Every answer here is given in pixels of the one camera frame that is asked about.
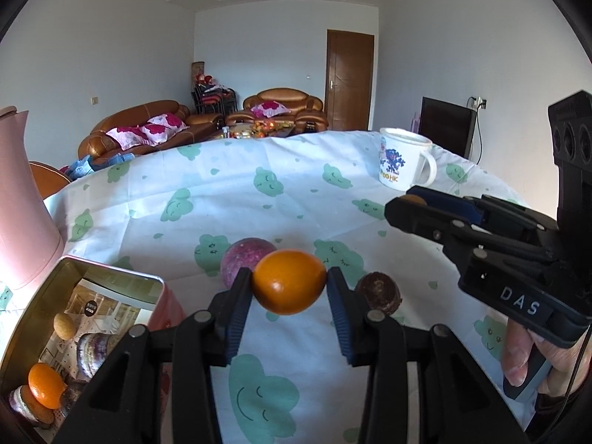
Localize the person's right hand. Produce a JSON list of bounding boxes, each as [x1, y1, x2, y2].
[[501, 320, 585, 398]]

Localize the brown leather chair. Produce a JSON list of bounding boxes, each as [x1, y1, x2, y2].
[[29, 161, 71, 199]]

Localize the white tablecloth green clouds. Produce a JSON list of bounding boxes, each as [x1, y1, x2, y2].
[[0, 129, 561, 444]]

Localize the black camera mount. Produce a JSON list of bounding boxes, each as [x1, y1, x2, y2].
[[548, 90, 591, 239]]

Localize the dark brown passion fruit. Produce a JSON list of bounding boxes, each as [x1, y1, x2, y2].
[[355, 272, 402, 316]]

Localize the pink floral cushion on armchair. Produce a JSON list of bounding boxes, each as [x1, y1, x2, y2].
[[250, 100, 291, 119]]

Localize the purple round radish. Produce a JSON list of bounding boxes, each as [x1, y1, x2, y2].
[[220, 238, 277, 289]]

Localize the coffee table with fruits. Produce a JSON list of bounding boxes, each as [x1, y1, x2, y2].
[[211, 119, 295, 139]]

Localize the brown leather long sofa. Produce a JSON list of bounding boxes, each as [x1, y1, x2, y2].
[[77, 99, 225, 161]]

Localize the printed paper in tin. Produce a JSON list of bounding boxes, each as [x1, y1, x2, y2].
[[38, 279, 162, 425]]

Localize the black television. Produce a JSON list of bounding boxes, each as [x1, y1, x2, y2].
[[418, 97, 478, 159]]

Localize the white cartoon mug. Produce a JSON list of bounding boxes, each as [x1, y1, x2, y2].
[[378, 127, 437, 192]]

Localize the stacked dark chairs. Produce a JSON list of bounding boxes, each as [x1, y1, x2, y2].
[[191, 73, 237, 116]]

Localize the pink metal tin box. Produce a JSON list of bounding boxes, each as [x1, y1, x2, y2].
[[1, 256, 185, 443]]

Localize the pink floral cushion on sofa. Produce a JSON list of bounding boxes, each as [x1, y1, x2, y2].
[[106, 112, 189, 150]]

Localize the small yellow-brown potato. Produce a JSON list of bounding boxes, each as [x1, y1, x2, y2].
[[53, 313, 77, 341]]

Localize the brown wooden door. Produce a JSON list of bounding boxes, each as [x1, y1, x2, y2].
[[325, 29, 374, 131]]

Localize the brown leather armchair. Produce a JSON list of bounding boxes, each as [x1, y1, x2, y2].
[[226, 87, 329, 134]]

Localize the pink electric kettle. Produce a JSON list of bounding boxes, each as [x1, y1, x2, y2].
[[0, 106, 64, 294]]

